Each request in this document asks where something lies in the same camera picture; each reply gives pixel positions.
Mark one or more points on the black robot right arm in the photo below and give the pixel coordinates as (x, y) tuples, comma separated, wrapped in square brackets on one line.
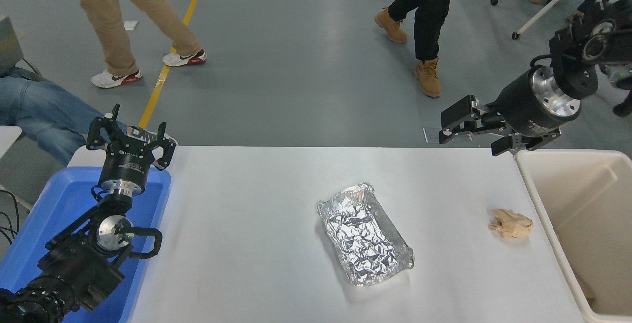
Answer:
[(572, 71)]

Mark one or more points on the crumpled tan paper ball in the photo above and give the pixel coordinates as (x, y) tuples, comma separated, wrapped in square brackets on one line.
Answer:
[(511, 223)]

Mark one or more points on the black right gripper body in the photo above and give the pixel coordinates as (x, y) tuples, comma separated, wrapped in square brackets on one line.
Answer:
[(518, 110)]

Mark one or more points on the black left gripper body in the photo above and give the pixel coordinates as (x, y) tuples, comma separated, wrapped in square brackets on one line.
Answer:
[(124, 165)]

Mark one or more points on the silver foil tray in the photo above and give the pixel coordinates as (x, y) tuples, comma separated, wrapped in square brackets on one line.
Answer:
[(365, 239)]

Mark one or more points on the clear floor plate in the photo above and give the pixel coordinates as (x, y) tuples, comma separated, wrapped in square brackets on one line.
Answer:
[(464, 140), (430, 134)]

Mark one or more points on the large pale bin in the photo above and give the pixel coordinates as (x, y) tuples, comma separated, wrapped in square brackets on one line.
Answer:
[(592, 204)]

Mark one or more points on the grey box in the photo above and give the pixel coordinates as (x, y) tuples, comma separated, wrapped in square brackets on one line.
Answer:
[(7, 46)]

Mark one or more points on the white side table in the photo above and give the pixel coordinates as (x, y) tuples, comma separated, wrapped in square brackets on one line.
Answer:
[(7, 138)]

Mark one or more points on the white paper scrap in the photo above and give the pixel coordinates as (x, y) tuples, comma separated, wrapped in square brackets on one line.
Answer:
[(131, 25)]

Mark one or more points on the blue plastic tray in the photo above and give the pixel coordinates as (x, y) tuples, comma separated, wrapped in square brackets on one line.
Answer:
[(64, 199)]

